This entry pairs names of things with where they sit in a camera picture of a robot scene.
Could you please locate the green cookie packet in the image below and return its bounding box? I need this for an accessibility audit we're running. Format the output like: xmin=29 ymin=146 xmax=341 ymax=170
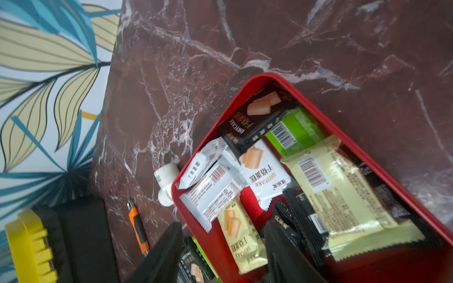
xmin=266 ymin=107 xmax=327 ymax=158
xmin=192 ymin=237 xmax=222 ymax=283

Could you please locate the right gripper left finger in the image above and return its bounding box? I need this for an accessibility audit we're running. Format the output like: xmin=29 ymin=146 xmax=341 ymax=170
xmin=126 ymin=222 xmax=183 ymax=283

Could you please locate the black drycake cookie packet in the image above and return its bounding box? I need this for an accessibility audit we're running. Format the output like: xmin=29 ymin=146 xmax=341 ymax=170
xmin=177 ymin=237 xmax=215 ymax=283

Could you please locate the white plastic pipe elbow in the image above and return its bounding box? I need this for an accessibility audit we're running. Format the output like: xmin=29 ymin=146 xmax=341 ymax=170
xmin=154 ymin=163 xmax=179 ymax=207

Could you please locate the yellow black toolbox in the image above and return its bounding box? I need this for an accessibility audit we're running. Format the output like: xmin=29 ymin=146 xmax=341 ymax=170
xmin=5 ymin=197 xmax=120 ymax=283

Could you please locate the red storage box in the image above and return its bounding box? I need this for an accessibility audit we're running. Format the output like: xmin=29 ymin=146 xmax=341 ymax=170
xmin=172 ymin=73 xmax=453 ymax=283

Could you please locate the cream cookie packet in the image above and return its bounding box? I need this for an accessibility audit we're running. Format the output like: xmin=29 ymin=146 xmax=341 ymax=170
xmin=281 ymin=135 xmax=425 ymax=261
xmin=217 ymin=197 xmax=268 ymax=274

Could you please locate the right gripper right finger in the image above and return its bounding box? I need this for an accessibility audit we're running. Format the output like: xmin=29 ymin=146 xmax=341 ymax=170
xmin=264 ymin=221 xmax=326 ymax=283

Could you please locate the white drycake cookie packet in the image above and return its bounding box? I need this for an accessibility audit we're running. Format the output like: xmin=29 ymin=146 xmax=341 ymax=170
xmin=239 ymin=140 xmax=292 ymax=211

